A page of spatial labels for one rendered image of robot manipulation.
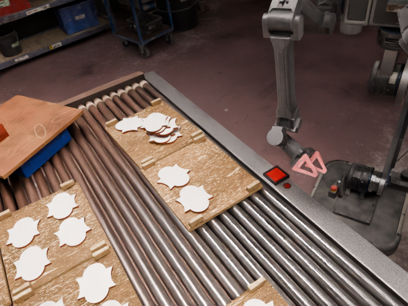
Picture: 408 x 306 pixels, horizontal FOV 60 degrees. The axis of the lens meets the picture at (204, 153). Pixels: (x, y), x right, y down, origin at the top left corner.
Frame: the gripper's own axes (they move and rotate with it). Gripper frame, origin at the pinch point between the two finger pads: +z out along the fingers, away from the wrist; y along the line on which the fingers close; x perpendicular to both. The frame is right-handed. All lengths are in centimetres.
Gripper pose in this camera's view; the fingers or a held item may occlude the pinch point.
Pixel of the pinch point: (319, 172)
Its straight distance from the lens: 128.3
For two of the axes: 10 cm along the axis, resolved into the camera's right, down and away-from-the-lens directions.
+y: -5.9, 0.8, -8.1
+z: 6.4, 6.5, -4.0
